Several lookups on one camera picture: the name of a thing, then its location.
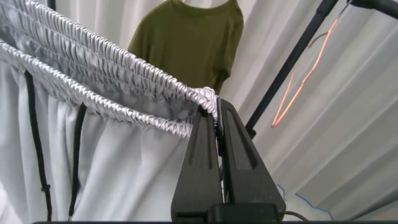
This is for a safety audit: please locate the pink clothes hanger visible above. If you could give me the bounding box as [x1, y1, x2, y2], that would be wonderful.
[271, 1, 354, 128]

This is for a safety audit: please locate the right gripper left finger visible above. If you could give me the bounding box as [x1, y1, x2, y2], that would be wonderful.
[170, 105, 224, 222]

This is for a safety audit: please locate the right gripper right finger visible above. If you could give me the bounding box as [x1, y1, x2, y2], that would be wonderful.
[216, 98, 287, 222]

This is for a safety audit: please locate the pale grey garment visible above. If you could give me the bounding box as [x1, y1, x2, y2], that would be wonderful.
[0, 0, 219, 222]

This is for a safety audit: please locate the black clothes rack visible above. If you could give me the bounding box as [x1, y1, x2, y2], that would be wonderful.
[46, 0, 398, 140]

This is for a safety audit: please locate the green printed shirt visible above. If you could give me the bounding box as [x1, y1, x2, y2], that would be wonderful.
[127, 0, 245, 96]

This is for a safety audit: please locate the white curtain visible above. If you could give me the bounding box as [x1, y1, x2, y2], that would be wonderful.
[40, 0, 398, 222]

